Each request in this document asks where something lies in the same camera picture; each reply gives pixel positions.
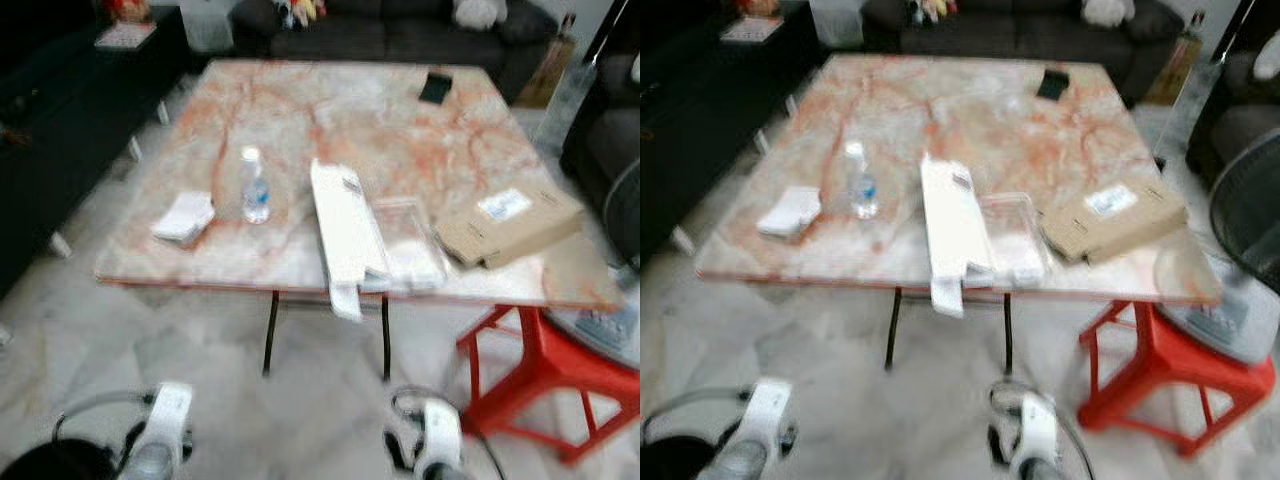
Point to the white tissue pack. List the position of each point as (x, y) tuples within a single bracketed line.
[(790, 212), (184, 217)]

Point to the dark grey armchair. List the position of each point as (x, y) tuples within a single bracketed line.
[(1240, 120), (605, 130)]

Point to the black rubbish bin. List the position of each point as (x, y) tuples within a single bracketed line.
[(50, 465), (685, 460)]

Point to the clear plastic container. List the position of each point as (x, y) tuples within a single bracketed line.
[(415, 245), (1018, 240)]

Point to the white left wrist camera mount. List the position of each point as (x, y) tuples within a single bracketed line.
[(168, 420), (765, 415)]

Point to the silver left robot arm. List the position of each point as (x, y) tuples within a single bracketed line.
[(742, 462), (148, 465)]

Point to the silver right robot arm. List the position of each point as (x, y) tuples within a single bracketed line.
[(450, 472), (1045, 470)]

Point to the pink white booklet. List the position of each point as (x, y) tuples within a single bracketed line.
[(126, 36), (752, 30)]

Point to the flat brown cardboard box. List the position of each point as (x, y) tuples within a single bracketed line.
[(510, 228), (1115, 222)]

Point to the red figurine doll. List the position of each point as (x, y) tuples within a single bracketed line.
[(757, 5), (127, 8)]

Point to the grey standing fan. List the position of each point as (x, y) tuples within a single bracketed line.
[(1245, 200), (605, 335)]

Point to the red marble pattern folding table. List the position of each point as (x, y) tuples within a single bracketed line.
[(380, 140), (990, 135)]

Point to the black low cabinet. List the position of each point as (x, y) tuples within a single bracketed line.
[(710, 120), (70, 130)]

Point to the white plush pillow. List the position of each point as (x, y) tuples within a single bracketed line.
[(1267, 60)]

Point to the clear plastic water bottle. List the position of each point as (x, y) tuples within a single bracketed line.
[(256, 190), (863, 185)]

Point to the black wallet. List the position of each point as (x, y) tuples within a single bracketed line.
[(436, 88), (1053, 84)]

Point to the grey round plush toy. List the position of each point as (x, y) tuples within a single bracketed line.
[(478, 12), (1108, 10)]

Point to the cartoon boy plush doll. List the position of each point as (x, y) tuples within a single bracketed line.
[(932, 8), (300, 10)]

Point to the dark grey sofa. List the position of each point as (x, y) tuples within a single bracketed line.
[(400, 35), (1020, 30)]

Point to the long white cardboard box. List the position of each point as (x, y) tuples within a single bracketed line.
[(955, 220), (345, 225)]

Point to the upright brown cardboard box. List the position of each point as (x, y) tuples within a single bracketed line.
[(1177, 65), (548, 70)]

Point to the red plastic stool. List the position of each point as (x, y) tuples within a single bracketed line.
[(1170, 370), (550, 375)]

